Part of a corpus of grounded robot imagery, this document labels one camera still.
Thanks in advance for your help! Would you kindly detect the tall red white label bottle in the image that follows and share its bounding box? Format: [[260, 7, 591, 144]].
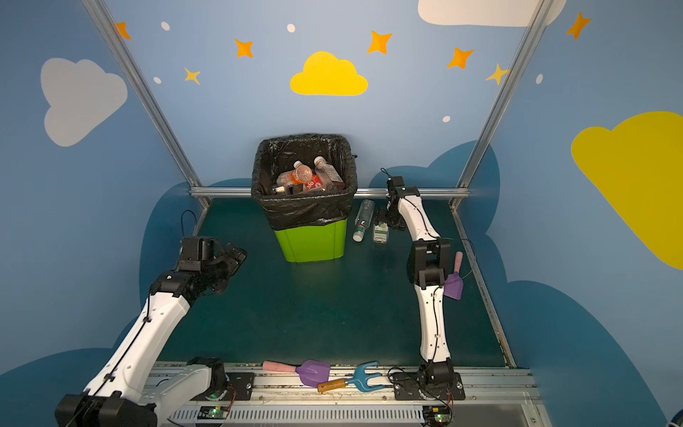
[[352, 199, 375, 243]]

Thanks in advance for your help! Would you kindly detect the purple text label bottle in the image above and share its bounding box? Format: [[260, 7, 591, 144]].
[[314, 156, 346, 190]]

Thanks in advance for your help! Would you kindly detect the red green label bottle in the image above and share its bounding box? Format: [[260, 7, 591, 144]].
[[303, 174, 327, 191]]

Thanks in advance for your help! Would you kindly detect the white orange milk tea bottle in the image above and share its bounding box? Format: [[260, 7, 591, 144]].
[[277, 160, 313, 188]]

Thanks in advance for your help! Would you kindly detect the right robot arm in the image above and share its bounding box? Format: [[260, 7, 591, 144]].
[[385, 175, 455, 399]]

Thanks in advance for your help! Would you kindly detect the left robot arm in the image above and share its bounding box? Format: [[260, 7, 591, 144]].
[[54, 237, 247, 426]]

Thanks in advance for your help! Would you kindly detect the green bin with black liner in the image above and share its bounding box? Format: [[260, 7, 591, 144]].
[[251, 133, 358, 263]]

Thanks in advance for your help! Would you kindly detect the rear aluminium crossbar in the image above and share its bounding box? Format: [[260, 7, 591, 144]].
[[189, 186, 471, 201]]

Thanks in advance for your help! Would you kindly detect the left circuit board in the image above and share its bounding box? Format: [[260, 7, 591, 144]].
[[197, 406, 231, 420]]

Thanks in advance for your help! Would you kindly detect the circuit board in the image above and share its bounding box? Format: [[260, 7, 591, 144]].
[[422, 406, 452, 427], [197, 406, 231, 420]]

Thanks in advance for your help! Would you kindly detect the right circuit board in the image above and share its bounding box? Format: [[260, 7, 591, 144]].
[[422, 406, 452, 427]]

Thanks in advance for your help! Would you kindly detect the purple spatula pink handle right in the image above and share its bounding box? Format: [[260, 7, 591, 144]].
[[444, 251, 464, 301]]

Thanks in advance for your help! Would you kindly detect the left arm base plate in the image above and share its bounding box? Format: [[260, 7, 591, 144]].
[[208, 372, 255, 402]]

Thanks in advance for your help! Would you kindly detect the purple shovel pink handle front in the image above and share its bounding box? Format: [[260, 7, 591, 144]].
[[263, 359, 331, 388]]

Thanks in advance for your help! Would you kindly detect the blue fork rake wooden handle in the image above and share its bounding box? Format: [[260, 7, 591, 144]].
[[317, 361, 384, 393]]

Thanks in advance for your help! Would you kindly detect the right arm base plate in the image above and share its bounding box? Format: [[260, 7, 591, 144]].
[[388, 370, 466, 402]]

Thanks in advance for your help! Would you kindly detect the right aluminium frame post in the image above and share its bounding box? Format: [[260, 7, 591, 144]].
[[456, 0, 560, 196]]

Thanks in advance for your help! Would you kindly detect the aluminium frame post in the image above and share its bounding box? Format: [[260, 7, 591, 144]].
[[456, 0, 560, 196], [82, 0, 203, 188]]

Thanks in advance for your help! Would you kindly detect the left aluminium frame post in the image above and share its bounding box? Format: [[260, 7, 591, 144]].
[[82, 0, 203, 188]]

